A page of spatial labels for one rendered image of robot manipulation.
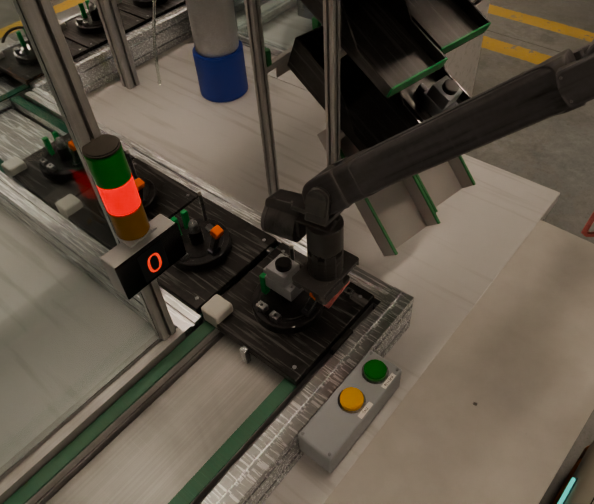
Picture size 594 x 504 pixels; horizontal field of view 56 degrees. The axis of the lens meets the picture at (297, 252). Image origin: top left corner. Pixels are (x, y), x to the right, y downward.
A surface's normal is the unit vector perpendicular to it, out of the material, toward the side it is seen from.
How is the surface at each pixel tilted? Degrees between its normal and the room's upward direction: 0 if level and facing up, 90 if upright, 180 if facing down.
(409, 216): 45
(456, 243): 0
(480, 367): 0
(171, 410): 0
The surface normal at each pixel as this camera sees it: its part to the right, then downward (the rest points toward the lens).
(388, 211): 0.41, -0.10
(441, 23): 0.22, -0.38
